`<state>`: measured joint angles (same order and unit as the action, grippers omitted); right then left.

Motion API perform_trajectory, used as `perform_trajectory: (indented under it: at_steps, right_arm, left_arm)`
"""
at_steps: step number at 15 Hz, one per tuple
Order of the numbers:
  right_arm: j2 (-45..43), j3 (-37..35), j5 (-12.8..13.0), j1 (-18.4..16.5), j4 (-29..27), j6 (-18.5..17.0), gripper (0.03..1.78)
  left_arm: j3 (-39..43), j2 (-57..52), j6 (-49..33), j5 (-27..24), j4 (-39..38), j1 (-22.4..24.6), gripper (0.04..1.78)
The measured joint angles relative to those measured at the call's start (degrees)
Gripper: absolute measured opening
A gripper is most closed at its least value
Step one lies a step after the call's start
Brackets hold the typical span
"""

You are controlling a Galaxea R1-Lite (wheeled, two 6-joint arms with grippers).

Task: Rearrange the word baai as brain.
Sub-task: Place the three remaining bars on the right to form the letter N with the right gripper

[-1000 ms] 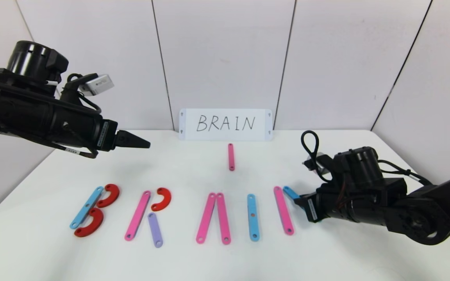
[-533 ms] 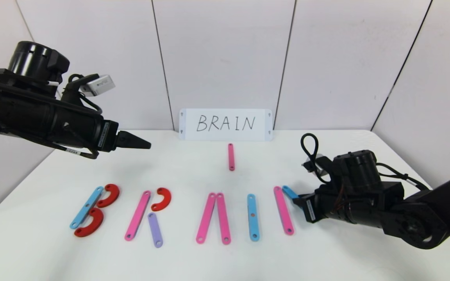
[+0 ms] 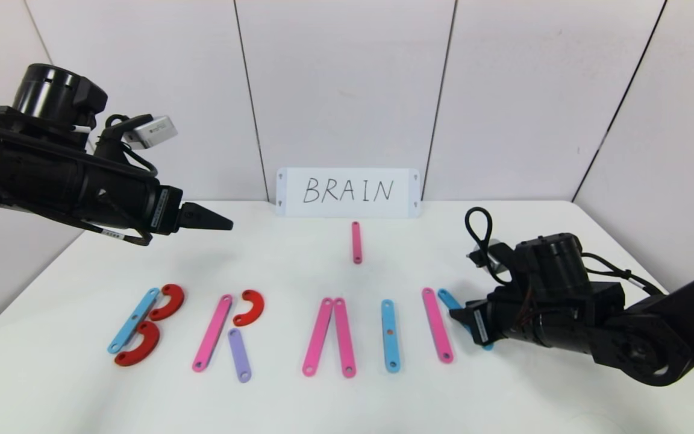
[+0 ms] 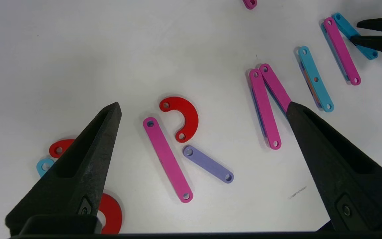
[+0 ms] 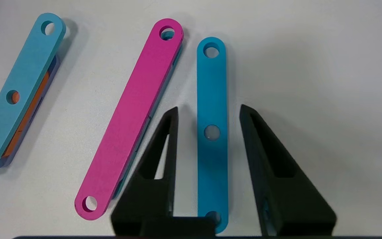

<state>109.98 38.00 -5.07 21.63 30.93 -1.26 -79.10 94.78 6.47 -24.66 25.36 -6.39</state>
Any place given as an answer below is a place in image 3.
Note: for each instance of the black left camera bracket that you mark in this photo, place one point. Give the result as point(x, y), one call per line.
point(109, 138)

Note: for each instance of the long pink bar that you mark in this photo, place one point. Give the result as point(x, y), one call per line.
point(437, 325)
point(318, 336)
point(212, 333)
point(344, 337)

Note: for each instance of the white sign reading BRAIN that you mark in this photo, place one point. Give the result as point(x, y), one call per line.
point(323, 209)

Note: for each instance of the short blue bar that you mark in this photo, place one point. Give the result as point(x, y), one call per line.
point(448, 298)

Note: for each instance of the long blue bar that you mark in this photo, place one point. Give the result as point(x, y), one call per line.
point(130, 322)
point(390, 346)

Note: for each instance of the orange and black left arm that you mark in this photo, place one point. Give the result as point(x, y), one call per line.
point(21, 178)

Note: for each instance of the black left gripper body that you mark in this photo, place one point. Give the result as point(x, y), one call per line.
point(166, 210)

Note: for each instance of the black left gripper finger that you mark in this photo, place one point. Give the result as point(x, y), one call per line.
point(204, 218)

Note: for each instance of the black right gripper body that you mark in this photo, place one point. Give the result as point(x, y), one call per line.
point(477, 324)

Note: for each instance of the short purple bar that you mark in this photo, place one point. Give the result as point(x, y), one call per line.
point(240, 355)

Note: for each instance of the red C-shaped piece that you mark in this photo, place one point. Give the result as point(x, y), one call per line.
point(255, 307)
point(145, 349)
point(176, 300)

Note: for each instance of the short pink bar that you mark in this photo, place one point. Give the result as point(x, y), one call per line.
point(356, 242)

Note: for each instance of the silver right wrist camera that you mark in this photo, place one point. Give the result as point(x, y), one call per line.
point(494, 256)

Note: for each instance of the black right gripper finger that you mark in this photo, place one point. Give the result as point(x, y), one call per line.
point(464, 316)

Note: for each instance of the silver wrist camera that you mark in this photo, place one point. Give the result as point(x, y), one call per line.
point(153, 131)
point(494, 256)

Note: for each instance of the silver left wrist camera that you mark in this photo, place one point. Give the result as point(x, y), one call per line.
point(153, 131)

